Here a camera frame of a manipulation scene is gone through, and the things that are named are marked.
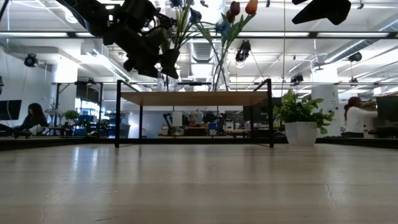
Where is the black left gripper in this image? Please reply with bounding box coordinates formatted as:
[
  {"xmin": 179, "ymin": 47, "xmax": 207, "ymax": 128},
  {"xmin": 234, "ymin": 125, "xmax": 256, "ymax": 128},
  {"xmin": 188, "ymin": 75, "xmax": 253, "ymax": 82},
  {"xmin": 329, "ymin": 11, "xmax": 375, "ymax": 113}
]
[{"xmin": 102, "ymin": 0, "xmax": 181, "ymax": 80}]

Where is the orange artificial tulip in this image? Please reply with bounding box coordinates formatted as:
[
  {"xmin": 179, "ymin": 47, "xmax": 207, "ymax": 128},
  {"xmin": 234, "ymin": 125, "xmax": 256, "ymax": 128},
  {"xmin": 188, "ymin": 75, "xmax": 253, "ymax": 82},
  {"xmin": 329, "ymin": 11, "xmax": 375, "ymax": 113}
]
[{"xmin": 217, "ymin": 0, "xmax": 259, "ymax": 91}]

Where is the small background potted plant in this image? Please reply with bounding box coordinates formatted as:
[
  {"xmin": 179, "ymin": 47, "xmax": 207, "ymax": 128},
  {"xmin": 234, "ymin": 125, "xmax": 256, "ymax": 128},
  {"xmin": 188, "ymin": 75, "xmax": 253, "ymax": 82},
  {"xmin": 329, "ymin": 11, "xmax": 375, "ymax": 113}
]
[{"xmin": 63, "ymin": 110, "xmax": 80, "ymax": 125}]

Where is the black ceiling spotlight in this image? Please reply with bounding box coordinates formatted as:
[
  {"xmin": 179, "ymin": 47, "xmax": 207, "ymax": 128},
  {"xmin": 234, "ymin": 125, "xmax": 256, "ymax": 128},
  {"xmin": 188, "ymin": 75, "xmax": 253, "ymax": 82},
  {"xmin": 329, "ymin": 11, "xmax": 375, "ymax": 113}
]
[
  {"xmin": 24, "ymin": 53, "xmax": 39, "ymax": 68},
  {"xmin": 234, "ymin": 39, "xmax": 252, "ymax": 63},
  {"xmin": 348, "ymin": 51, "xmax": 363, "ymax": 63},
  {"xmin": 290, "ymin": 73, "xmax": 305, "ymax": 85}
]

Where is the blue artificial flower sprig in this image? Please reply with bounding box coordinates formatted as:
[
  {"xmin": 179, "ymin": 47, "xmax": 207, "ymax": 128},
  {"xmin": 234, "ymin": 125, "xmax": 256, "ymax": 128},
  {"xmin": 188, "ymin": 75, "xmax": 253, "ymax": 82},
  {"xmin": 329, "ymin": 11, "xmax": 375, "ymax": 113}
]
[{"xmin": 174, "ymin": 0, "xmax": 231, "ymax": 74}]

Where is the silver ventilation duct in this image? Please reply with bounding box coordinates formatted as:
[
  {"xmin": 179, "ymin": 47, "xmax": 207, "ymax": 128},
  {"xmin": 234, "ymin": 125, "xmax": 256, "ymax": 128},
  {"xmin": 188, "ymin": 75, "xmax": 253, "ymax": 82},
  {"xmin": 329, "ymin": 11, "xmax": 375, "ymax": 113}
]
[{"xmin": 183, "ymin": 0, "xmax": 228, "ymax": 63}]

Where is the thin hanging cable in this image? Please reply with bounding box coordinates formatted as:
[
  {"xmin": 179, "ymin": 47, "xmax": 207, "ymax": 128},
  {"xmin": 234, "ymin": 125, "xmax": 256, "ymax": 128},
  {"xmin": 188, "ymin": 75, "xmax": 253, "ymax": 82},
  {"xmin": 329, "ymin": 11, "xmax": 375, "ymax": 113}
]
[{"xmin": 281, "ymin": 0, "xmax": 287, "ymax": 97}]

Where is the black monitor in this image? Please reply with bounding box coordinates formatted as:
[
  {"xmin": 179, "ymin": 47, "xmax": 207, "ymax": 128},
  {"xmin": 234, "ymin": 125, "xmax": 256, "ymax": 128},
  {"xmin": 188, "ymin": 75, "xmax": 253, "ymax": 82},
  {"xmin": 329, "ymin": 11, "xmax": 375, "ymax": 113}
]
[
  {"xmin": 375, "ymin": 95, "xmax": 398, "ymax": 124},
  {"xmin": 0, "ymin": 99, "xmax": 23, "ymax": 121}
]

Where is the tall clear glass vase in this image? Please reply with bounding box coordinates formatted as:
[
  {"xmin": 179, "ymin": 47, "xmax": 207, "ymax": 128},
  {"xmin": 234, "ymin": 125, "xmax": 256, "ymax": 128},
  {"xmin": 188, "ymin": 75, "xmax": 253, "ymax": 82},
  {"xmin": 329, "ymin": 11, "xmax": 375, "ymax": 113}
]
[{"xmin": 212, "ymin": 57, "xmax": 231, "ymax": 93}]

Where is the green plant in white pot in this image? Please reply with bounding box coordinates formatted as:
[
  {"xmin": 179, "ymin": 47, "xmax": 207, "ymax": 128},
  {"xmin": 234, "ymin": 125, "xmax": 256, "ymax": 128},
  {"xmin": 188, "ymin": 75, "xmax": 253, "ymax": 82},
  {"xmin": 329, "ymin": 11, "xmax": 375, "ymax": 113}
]
[{"xmin": 273, "ymin": 89, "xmax": 336, "ymax": 147}]

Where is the wooden shelf black metal frame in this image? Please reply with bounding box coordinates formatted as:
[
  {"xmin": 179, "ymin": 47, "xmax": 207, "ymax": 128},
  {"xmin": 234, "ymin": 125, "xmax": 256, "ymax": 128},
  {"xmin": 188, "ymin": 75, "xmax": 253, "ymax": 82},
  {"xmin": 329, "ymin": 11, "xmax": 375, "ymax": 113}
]
[{"xmin": 114, "ymin": 78, "xmax": 274, "ymax": 149}]

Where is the person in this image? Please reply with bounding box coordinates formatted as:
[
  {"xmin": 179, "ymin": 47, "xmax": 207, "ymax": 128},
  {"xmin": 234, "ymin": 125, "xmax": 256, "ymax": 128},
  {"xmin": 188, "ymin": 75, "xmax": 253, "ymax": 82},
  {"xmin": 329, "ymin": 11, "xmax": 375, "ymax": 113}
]
[
  {"xmin": 188, "ymin": 111, "xmax": 200, "ymax": 127},
  {"xmin": 341, "ymin": 96, "xmax": 379, "ymax": 138},
  {"xmin": 14, "ymin": 102, "xmax": 50, "ymax": 137}
]

